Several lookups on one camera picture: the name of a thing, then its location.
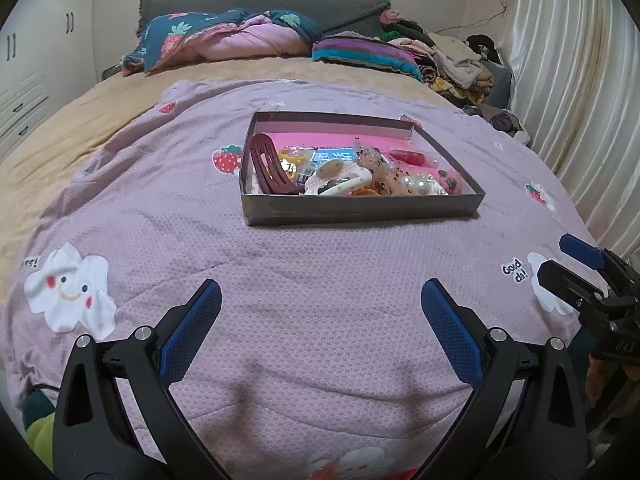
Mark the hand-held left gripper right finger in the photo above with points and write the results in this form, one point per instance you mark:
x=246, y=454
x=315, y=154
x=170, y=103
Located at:
x=450, y=335

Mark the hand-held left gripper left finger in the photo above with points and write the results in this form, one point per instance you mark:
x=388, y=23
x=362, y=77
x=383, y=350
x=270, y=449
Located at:
x=192, y=330

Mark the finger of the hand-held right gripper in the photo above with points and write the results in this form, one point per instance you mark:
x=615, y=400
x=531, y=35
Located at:
x=580, y=252
x=555, y=277

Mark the small green charm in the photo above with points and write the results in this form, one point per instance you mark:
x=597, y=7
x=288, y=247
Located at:
x=452, y=182

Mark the pearl hair claw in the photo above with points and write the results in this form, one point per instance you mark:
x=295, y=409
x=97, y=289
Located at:
x=422, y=185

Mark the dark brown shallow box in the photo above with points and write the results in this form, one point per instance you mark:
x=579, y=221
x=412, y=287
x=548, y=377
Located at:
x=350, y=210

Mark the beige dotted mesh bow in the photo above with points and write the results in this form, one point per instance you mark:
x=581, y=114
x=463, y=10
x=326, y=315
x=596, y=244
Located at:
x=375, y=170

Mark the packaged red hair clip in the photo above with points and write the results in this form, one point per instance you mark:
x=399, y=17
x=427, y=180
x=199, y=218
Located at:
x=410, y=156

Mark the maroon hair clip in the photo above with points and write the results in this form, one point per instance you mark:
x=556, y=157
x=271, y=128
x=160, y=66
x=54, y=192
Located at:
x=265, y=160

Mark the yellow hair claw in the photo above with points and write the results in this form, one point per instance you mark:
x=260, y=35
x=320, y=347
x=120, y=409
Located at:
x=295, y=159

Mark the person's right hand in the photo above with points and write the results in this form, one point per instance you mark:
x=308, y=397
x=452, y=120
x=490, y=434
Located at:
x=595, y=380

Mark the purple printed blanket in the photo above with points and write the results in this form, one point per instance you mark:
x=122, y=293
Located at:
x=320, y=270

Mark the white curtain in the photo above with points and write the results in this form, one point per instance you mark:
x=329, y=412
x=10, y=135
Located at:
x=575, y=85

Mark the white hair clip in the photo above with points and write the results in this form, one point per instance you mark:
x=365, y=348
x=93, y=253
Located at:
x=340, y=182

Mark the green fleece clothing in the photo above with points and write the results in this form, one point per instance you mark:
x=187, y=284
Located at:
x=37, y=440

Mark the pile of clothes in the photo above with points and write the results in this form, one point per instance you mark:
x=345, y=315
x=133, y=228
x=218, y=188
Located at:
x=460, y=65

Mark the tan bed sheet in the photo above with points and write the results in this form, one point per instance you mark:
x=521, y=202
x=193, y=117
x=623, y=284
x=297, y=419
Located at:
x=75, y=125

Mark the striped pillow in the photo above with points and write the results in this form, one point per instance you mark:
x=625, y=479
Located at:
x=365, y=52

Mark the floral quilt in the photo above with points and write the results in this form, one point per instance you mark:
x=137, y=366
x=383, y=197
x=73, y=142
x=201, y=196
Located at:
x=240, y=40

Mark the white wardrobe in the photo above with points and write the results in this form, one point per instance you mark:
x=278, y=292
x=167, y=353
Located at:
x=25, y=60

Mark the grey headboard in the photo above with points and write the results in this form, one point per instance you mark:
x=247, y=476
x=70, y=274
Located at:
x=300, y=0

